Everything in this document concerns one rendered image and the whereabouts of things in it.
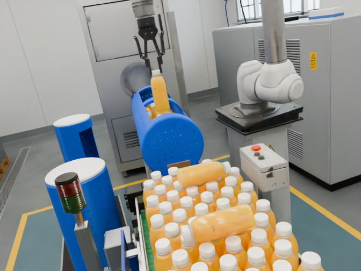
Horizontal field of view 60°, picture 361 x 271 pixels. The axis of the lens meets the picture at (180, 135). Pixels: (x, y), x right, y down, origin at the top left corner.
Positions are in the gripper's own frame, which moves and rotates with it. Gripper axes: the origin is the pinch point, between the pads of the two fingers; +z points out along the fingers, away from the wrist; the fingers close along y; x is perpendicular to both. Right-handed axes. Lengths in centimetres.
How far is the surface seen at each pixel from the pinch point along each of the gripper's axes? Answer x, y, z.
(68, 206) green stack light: 59, 36, 26
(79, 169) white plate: -2, 44, 40
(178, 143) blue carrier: 10.4, -2.9, 34.1
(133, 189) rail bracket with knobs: 23, 20, 44
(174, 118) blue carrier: 10.5, -3.3, 22.0
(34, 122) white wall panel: -478, 201, 111
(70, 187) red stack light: 59, 34, 21
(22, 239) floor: -126, 136, 142
